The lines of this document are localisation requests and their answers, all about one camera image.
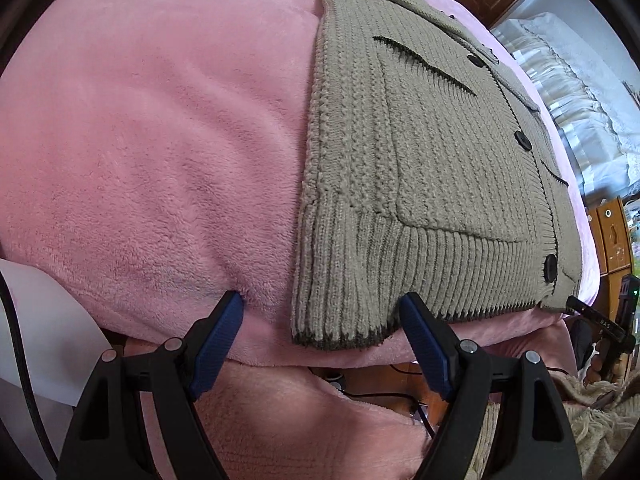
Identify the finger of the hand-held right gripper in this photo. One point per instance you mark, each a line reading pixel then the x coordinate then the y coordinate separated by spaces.
pixel 597 319

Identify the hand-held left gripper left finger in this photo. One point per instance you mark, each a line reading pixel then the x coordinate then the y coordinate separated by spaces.
pixel 217 345

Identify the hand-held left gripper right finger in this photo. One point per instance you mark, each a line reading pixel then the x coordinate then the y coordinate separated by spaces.
pixel 425 345

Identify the beige knitted cardigan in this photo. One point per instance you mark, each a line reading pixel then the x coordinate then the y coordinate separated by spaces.
pixel 425 160

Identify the person's right hand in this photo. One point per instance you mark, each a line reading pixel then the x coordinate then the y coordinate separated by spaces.
pixel 594 362

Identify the wooden chest of drawers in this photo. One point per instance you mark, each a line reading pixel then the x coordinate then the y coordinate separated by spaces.
pixel 612 230

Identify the beige fringed knit cloth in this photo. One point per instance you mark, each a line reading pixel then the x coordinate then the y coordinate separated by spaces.
pixel 600 425

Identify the white sheet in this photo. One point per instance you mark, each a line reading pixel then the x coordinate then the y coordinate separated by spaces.
pixel 50 320

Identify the pink fleece bed blanket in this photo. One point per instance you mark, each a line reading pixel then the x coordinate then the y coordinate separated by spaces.
pixel 150 160

